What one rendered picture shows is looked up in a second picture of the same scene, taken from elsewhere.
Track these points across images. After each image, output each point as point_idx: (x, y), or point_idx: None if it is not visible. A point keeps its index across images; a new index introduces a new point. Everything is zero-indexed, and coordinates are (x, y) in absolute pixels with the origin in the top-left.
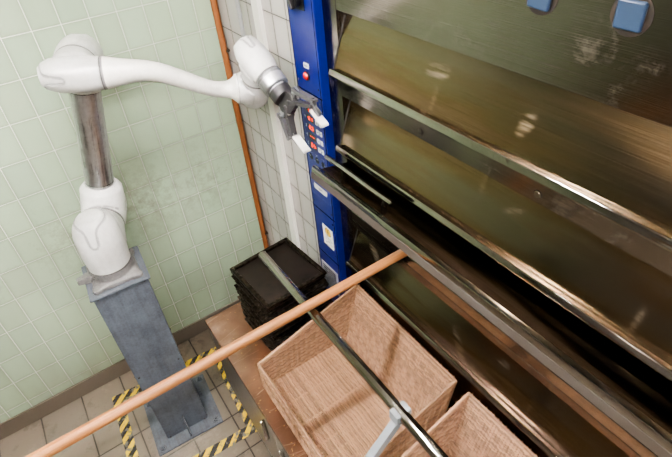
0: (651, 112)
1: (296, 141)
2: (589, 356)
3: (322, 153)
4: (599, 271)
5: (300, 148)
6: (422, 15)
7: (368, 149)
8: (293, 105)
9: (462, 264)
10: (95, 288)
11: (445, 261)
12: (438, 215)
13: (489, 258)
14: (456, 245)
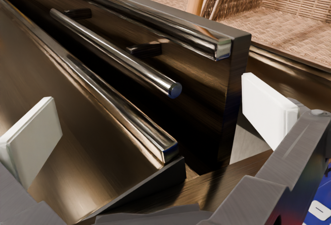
0: None
1: (269, 95)
2: None
3: (325, 209)
4: None
5: (259, 80)
6: None
7: (72, 118)
8: (45, 207)
9: None
10: None
11: None
12: (25, 23)
13: (46, 30)
14: (54, 25)
